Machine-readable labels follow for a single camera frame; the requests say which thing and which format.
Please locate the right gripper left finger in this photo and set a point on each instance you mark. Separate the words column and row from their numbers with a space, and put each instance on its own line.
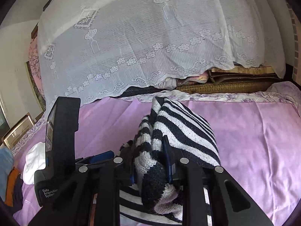
column 81, row 194

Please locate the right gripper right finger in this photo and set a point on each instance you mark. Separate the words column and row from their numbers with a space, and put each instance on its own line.
column 210, row 196

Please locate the black grey striped sweater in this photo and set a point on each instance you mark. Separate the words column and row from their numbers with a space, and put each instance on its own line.
column 153, row 197

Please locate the blue sleeve forearm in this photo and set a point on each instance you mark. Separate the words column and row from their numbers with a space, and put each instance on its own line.
column 6, row 165

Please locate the white folded garment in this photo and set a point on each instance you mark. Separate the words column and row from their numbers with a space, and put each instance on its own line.
column 34, row 160

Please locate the pink purple bed sheet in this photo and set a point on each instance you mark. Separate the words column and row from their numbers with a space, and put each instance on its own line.
column 258, row 143

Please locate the white lace cover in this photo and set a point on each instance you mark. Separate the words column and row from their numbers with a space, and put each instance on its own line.
column 92, row 49

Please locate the orange cloth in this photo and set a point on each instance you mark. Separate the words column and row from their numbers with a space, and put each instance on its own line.
column 11, row 182

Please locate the gold picture frame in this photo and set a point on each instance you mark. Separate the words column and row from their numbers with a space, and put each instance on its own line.
column 11, row 138

